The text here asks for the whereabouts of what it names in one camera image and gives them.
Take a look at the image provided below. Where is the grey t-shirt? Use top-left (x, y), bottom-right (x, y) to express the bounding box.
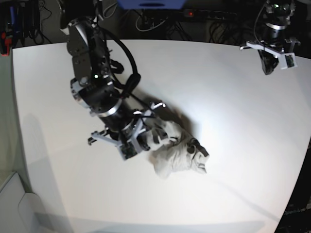
top-left (145, 107), bottom-right (210, 179)

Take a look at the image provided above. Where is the black power strip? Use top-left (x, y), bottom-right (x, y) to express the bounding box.
top-left (183, 9), bottom-right (238, 21)

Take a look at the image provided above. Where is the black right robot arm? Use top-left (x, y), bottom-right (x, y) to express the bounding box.
top-left (58, 0), bottom-right (167, 157)

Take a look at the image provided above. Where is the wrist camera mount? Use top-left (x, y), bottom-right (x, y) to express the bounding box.
top-left (240, 37), bottom-right (301, 70)
top-left (87, 99), bottom-right (166, 160)

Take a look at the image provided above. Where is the grey side table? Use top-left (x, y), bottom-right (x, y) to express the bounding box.
top-left (0, 173), bottom-right (41, 233)

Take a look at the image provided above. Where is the blue box at top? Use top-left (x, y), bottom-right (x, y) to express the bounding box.
top-left (117, 0), bottom-right (186, 9)

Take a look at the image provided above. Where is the white cable loop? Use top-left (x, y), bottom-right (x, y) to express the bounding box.
top-left (135, 14), bottom-right (167, 32)

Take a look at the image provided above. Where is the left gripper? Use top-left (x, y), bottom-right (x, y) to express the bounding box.
top-left (258, 50), bottom-right (278, 75)

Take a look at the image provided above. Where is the red and black clamp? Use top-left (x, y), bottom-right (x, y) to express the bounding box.
top-left (0, 32), bottom-right (12, 56)

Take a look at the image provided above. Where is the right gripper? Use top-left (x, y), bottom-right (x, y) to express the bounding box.
top-left (139, 121), bottom-right (170, 150)

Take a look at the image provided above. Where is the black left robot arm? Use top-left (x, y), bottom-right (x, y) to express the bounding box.
top-left (254, 0), bottom-right (296, 75)

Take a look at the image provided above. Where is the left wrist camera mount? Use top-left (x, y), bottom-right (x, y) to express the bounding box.
top-left (240, 37), bottom-right (301, 70)

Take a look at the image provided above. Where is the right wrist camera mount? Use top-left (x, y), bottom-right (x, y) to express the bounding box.
top-left (87, 99), bottom-right (166, 160)

